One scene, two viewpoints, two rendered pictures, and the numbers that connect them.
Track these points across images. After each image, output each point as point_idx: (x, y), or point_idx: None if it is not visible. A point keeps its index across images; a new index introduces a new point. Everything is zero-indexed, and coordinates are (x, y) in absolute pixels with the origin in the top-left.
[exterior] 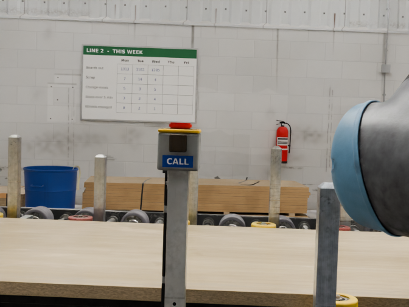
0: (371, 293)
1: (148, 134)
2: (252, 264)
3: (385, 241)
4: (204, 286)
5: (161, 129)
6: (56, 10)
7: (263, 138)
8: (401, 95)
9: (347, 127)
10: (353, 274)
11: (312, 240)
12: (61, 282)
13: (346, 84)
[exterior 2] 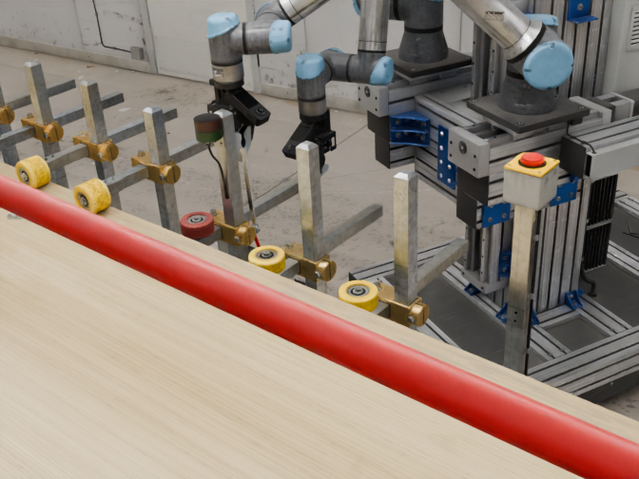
0: (306, 295)
1: None
2: (328, 397)
3: (1, 428)
4: (450, 354)
5: (556, 160)
6: None
7: None
8: (554, 34)
9: (570, 49)
10: (254, 335)
11: (93, 475)
12: (611, 412)
13: None
